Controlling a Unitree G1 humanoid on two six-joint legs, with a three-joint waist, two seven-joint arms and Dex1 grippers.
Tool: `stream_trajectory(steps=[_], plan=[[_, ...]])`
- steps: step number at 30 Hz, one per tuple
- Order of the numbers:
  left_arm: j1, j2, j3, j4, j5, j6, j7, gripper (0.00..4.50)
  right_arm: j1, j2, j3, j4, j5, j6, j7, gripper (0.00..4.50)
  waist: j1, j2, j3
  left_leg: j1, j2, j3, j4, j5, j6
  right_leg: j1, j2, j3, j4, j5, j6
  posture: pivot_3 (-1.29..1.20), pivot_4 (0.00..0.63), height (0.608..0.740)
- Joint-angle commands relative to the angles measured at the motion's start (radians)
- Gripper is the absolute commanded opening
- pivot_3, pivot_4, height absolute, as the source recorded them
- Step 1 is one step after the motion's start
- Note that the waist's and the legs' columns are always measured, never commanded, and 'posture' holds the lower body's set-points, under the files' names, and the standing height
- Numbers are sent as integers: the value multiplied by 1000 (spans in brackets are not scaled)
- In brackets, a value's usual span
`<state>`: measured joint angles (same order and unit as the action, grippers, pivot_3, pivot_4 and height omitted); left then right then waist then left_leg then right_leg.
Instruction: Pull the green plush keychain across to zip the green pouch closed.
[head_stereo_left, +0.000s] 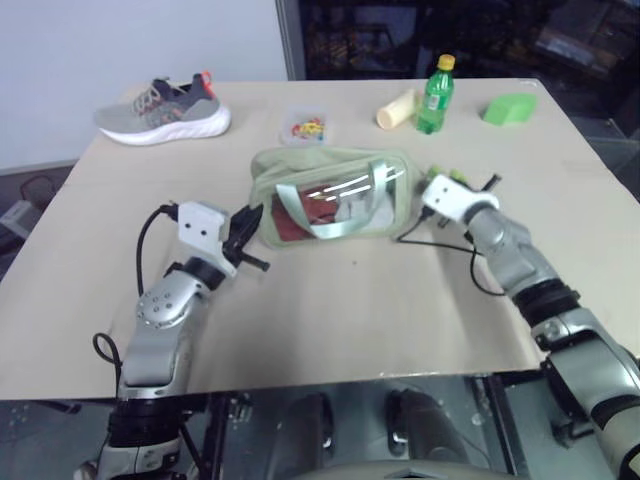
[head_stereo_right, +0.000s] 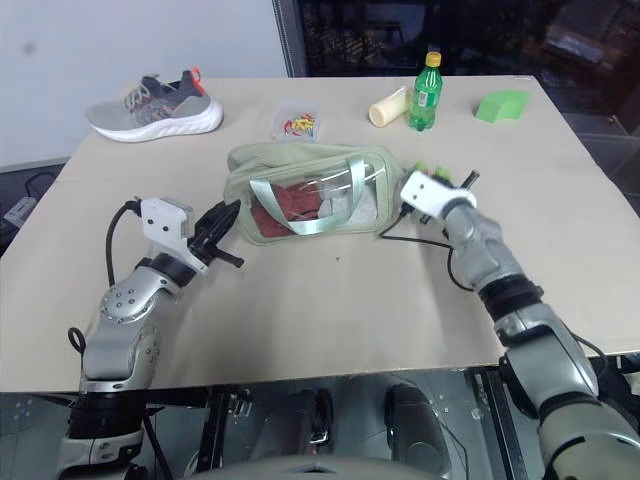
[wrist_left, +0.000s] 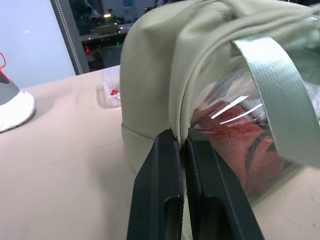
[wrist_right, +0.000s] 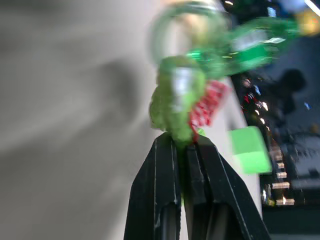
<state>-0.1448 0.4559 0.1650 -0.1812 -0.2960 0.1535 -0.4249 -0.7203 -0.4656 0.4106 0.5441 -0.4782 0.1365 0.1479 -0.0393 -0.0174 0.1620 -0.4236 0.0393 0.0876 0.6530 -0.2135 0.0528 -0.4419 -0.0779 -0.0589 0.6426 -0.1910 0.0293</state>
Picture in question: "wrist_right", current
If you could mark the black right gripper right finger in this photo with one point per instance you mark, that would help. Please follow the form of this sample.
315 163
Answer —
220 200

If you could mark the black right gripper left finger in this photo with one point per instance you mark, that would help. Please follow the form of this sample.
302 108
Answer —
152 190

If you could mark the green plastic bottle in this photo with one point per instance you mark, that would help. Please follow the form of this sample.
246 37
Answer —
252 50

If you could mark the green cube block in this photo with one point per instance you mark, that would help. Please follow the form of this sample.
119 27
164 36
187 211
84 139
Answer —
250 152

